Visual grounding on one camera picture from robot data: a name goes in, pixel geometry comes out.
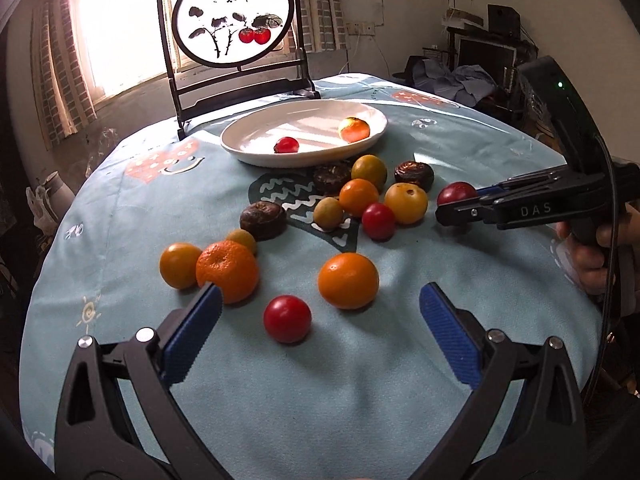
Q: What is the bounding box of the small red tomato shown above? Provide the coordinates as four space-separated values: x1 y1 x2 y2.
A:
361 203 396 242

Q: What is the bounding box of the smooth orange fruit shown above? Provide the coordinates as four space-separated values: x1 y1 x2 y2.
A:
317 252 380 310

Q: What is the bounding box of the small orange fruit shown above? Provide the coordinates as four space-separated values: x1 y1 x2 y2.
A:
338 179 380 218

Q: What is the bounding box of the right hand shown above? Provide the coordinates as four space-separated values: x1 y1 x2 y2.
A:
554 205 639 297

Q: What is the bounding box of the small green yellow fruit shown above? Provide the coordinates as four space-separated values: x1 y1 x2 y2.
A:
312 197 344 231

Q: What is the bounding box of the orange mandarin with stem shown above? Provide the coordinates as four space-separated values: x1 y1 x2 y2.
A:
337 116 371 143

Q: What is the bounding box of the white oval plate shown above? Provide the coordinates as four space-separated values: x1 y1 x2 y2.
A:
220 99 387 169

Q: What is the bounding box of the light blue patterned tablecloth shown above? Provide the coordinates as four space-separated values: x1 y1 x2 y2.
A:
18 71 604 480

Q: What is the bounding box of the round painted table screen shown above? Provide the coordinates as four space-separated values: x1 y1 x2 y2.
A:
156 0 319 139

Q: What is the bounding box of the yellow green round fruit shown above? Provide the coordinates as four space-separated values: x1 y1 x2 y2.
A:
350 154 387 192

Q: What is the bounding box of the large ribbed mandarin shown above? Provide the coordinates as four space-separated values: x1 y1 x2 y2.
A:
195 240 259 304

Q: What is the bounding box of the pile of blue clothes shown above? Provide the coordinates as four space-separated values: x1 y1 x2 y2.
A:
394 55 498 107

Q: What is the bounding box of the checkered curtain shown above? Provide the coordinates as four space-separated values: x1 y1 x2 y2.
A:
300 0 347 53
30 0 96 148

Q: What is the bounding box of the white thermos jug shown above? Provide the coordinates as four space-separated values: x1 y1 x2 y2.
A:
43 171 75 221

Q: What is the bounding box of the red cherry tomato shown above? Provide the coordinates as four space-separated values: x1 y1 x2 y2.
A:
273 136 299 154
262 295 312 344

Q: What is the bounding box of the yellow orange round fruit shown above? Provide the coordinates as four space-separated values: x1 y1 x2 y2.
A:
158 243 202 290

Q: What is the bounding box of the yellow spotted fruit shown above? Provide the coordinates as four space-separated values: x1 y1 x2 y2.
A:
384 183 428 226

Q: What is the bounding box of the dark red plum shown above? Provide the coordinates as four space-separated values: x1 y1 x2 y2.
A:
436 181 477 206

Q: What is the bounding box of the dark brown water chestnut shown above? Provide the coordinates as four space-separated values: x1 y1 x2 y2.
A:
312 162 352 196
394 160 435 193
240 200 286 242

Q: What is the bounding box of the left checkered curtain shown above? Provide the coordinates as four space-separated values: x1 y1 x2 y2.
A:
30 0 96 148

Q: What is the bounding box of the right checkered curtain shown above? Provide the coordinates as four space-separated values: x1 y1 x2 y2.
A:
300 0 347 53

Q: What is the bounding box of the black metal shelf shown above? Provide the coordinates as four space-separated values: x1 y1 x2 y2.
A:
442 4 539 114

